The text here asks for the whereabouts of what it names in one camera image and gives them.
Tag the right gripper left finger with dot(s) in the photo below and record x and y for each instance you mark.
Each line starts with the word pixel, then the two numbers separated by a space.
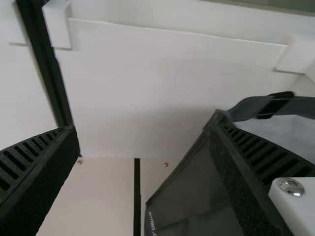
pixel 32 177

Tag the black strip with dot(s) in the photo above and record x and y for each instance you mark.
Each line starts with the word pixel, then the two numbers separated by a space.
pixel 137 196

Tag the black post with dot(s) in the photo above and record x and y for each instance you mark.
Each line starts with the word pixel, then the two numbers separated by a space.
pixel 46 68

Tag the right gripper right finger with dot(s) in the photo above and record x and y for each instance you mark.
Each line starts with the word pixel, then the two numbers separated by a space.
pixel 261 172

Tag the white wall bracket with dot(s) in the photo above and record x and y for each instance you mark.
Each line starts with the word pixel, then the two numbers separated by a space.
pixel 17 24
pixel 57 27
pixel 297 56

